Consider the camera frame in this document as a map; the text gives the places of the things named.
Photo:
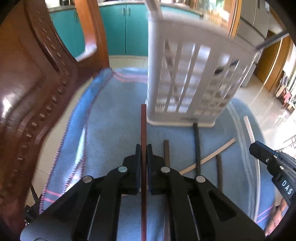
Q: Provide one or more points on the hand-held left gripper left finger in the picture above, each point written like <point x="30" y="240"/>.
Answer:
<point x="138" y="166"/>

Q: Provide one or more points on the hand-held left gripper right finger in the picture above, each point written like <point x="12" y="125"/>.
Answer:
<point x="150" y="166"/>

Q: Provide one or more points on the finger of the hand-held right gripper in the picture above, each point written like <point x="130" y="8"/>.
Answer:
<point x="263" y="154"/>

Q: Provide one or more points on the dark red chopstick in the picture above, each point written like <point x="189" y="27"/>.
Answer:
<point x="143" y="125"/>

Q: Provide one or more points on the light wooden chopstick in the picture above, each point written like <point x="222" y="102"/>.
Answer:
<point x="219" y="150"/>
<point x="170" y="64"/>

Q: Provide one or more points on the white plastic utensil basket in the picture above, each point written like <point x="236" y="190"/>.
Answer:
<point x="157" y="58"/>

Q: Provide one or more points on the black chopstick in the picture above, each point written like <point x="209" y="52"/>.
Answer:
<point x="272" y="40"/>
<point x="197" y="148"/>

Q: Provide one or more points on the person's right hand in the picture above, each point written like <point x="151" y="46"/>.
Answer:
<point x="278" y="215"/>

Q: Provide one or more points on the white chopstick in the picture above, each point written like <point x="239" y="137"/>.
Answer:
<point x="249" y="129"/>

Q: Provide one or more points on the light wooden stool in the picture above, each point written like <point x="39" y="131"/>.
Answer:
<point x="291" y="139"/>

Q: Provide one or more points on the blue striped cloth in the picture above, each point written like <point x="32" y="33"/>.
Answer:
<point x="111" y="115"/>

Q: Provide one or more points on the rack with garments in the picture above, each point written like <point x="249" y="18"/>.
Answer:
<point x="285" y="95"/>

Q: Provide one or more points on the wooden interior door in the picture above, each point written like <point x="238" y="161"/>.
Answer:
<point x="272" y="64"/>

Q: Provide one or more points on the teal kitchen base cabinets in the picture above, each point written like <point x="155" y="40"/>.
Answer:
<point x="136" y="30"/>

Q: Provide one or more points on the grey refrigerator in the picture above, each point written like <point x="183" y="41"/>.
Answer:
<point x="249" y="14"/>

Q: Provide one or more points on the wooden framed glass door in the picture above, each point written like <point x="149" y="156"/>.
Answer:
<point x="235" y="14"/>

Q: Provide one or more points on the carved wooden chair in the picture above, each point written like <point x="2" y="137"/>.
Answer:
<point x="23" y="81"/>

